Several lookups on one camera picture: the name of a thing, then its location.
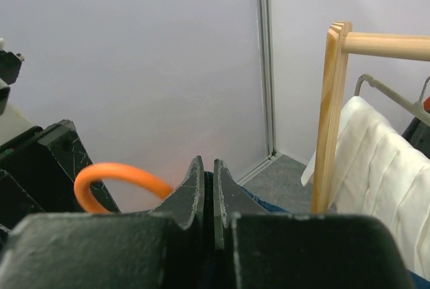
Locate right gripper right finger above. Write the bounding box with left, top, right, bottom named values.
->
left=213, top=160, right=415, bottom=288

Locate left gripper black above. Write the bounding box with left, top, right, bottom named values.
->
left=0, top=119, right=122, bottom=236

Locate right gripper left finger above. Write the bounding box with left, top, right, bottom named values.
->
left=1, top=157, right=205, bottom=288

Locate orange plastic hanger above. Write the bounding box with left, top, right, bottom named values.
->
left=73, top=163, right=173, bottom=213

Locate white pleated skirt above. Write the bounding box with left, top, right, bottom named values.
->
left=300, top=95, right=430, bottom=282

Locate grey hanger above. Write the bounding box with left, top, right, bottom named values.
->
left=354, top=74, right=429, bottom=126

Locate orange hanger of black garment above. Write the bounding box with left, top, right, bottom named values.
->
left=423, top=97, right=430, bottom=111

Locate black dotted garment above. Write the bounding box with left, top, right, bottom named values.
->
left=402, top=118, right=430, bottom=159

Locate wooden clothes rack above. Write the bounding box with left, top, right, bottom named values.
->
left=310, top=22, right=429, bottom=213

